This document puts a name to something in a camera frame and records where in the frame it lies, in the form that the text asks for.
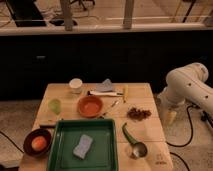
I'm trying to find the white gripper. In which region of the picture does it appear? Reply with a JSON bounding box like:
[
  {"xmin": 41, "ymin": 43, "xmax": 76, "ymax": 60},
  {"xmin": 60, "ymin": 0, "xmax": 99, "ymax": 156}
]
[{"xmin": 162, "ymin": 106, "xmax": 177, "ymax": 126}]

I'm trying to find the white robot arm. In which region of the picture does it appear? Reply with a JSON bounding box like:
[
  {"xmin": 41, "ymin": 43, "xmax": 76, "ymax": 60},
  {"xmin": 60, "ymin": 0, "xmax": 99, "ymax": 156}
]
[{"xmin": 158, "ymin": 62, "xmax": 213, "ymax": 125}]

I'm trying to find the red-orange bowl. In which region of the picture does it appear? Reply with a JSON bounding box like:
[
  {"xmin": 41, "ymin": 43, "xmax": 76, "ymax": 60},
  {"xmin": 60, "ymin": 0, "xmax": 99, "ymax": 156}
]
[{"xmin": 77, "ymin": 95, "xmax": 103, "ymax": 118}]

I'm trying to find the dark brown bowl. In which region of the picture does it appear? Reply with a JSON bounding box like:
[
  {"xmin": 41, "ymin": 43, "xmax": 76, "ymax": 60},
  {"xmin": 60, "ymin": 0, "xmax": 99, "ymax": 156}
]
[{"xmin": 23, "ymin": 129, "xmax": 52, "ymax": 157}]

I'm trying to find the yellow corn cob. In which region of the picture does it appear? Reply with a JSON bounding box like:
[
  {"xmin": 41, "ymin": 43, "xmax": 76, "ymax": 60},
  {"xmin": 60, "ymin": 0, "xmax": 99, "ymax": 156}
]
[{"xmin": 123, "ymin": 85, "xmax": 128, "ymax": 103}]

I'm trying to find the grey-blue cloth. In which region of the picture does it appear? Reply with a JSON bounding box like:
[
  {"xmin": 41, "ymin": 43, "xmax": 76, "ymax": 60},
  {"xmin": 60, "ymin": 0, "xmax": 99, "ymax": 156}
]
[{"xmin": 96, "ymin": 79, "xmax": 114, "ymax": 92}]

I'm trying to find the green plastic tray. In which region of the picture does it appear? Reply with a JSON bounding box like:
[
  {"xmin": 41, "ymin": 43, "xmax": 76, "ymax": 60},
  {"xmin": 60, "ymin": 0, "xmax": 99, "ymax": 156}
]
[{"xmin": 46, "ymin": 119, "xmax": 118, "ymax": 171}]

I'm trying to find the blue sponge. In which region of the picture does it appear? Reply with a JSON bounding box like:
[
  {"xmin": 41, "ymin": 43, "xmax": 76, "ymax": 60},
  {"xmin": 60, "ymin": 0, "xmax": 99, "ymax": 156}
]
[{"xmin": 73, "ymin": 134, "xmax": 93, "ymax": 159}]

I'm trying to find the white cup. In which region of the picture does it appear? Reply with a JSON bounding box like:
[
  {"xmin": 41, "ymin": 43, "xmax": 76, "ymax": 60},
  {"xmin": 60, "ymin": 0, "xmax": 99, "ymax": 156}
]
[{"xmin": 69, "ymin": 78, "xmax": 83, "ymax": 94}]

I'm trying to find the green plastic cup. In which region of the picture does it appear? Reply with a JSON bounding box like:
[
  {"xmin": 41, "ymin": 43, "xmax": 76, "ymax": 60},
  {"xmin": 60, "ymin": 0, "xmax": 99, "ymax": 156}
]
[{"xmin": 48, "ymin": 99, "xmax": 61, "ymax": 115}]

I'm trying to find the black marker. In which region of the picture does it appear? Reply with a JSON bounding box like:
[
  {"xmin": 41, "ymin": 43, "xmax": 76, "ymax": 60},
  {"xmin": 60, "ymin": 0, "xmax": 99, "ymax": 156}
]
[{"xmin": 40, "ymin": 125, "xmax": 55, "ymax": 129}]

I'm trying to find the orange fruit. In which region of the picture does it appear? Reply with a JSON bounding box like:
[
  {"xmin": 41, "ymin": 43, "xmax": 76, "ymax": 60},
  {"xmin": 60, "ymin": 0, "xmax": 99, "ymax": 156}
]
[{"xmin": 31, "ymin": 136, "xmax": 47, "ymax": 151}]

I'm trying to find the black power cable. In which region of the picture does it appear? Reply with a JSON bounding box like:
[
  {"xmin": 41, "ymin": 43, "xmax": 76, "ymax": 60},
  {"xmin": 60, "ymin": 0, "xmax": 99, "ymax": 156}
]
[{"xmin": 165, "ymin": 104, "xmax": 195, "ymax": 148}]

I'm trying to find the green-handled metal scoop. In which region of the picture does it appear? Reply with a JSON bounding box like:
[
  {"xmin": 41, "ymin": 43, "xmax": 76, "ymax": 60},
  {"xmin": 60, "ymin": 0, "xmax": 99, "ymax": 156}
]
[{"xmin": 122, "ymin": 123, "xmax": 148, "ymax": 159}]

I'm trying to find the small wooden-handled utensil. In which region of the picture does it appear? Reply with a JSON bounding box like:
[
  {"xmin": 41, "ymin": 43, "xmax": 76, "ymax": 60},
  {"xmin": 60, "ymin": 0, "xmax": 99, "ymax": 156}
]
[{"xmin": 99, "ymin": 100, "xmax": 119, "ymax": 118}]

